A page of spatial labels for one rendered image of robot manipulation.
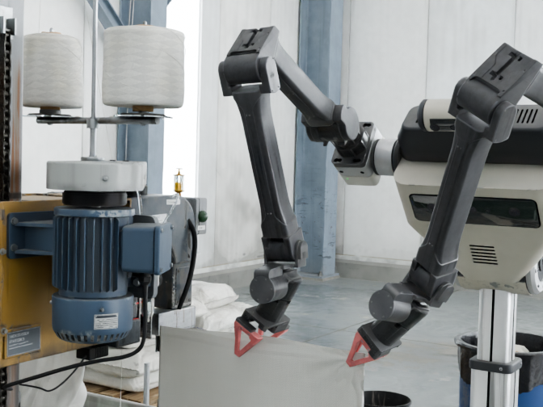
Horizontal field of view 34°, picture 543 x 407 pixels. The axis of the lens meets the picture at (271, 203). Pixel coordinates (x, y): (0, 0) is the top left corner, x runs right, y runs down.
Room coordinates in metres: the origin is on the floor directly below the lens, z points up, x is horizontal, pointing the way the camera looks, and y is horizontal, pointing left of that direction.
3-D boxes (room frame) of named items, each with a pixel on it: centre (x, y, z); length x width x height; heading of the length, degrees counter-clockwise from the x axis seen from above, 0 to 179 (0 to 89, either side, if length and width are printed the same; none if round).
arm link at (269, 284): (1.78, -0.02, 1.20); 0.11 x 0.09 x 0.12; 150
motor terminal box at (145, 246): (1.64, 0.23, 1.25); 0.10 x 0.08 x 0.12; 174
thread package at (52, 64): (1.91, 0.49, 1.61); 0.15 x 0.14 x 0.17; 59
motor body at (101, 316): (1.65, 0.33, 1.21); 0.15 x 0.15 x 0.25
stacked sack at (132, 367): (4.88, 0.68, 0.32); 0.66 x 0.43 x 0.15; 151
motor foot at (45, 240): (1.66, 0.42, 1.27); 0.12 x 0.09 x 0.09; 149
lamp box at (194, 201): (2.17, 0.20, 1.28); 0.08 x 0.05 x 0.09; 59
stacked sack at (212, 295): (5.54, 0.56, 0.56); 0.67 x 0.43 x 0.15; 59
